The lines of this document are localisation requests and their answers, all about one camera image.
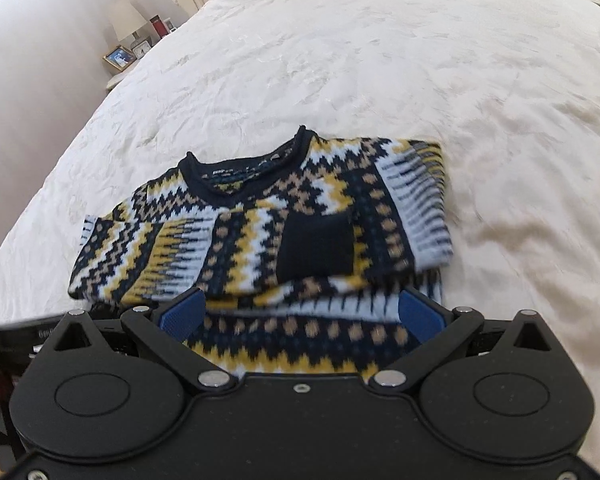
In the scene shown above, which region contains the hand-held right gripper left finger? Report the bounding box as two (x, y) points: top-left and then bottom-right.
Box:
(39, 288), (240, 395)

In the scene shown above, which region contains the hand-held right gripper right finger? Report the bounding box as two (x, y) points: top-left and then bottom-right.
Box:
(367, 287), (563, 394)

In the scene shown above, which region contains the navy yellow patterned knit sweater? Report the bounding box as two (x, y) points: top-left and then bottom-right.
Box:
(69, 126), (455, 381)

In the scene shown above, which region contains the bed with cream bedspread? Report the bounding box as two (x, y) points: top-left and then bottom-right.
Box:
(0, 0), (600, 463)

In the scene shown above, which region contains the cream table lamp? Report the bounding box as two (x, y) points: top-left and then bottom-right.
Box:
(107, 0), (147, 50)

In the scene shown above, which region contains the gold photo frame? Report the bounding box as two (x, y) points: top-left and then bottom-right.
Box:
(102, 45), (137, 71)

